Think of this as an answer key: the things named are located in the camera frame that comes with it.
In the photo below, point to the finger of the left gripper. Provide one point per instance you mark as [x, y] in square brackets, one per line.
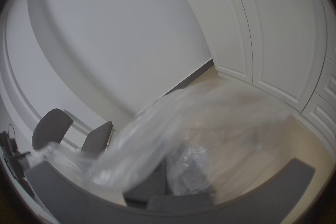
[51, 127]
[95, 143]

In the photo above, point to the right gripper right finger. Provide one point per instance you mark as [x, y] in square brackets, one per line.
[195, 181]

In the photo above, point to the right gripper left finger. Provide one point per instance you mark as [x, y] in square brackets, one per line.
[143, 187]

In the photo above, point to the clear plastic bag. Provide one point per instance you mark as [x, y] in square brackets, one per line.
[147, 133]

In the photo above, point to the white wardrobe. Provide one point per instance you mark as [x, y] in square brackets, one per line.
[275, 34]

